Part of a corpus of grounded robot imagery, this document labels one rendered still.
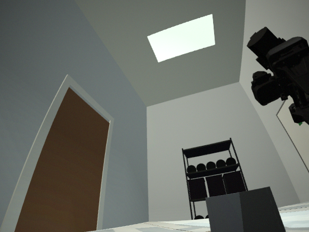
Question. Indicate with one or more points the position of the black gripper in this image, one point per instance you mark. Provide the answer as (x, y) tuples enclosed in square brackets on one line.
[(290, 60)]

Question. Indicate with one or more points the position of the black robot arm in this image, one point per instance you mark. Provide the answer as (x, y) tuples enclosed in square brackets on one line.
[(265, 87)]

